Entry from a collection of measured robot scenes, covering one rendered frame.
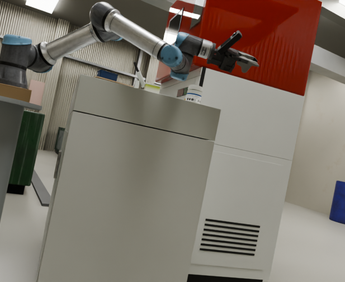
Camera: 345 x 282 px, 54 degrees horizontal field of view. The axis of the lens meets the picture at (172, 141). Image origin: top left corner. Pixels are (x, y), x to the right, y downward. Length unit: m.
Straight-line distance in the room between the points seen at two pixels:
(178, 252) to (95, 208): 0.42
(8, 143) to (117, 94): 0.54
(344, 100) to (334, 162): 1.37
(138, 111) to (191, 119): 0.24
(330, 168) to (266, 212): 6.14
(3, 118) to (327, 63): 5.86
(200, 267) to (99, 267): 0.72
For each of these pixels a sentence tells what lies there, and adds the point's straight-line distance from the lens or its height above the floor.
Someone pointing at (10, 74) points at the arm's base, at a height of 0.92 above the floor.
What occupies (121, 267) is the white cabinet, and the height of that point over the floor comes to 0.22.
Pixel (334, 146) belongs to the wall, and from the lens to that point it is 8.25.
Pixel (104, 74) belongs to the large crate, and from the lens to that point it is 9.59.
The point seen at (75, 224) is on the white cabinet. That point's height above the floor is 0.38.
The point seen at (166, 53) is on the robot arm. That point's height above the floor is 1.09.
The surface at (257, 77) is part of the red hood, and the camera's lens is 2.06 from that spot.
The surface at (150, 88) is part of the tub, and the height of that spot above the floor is 1.01.
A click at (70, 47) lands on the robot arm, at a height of 1.11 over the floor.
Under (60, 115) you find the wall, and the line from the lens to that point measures 9.84.
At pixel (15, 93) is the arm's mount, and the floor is 0.84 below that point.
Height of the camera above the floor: 0.75
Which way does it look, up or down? 1 degrees up
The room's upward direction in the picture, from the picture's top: 11 degrees clockwise
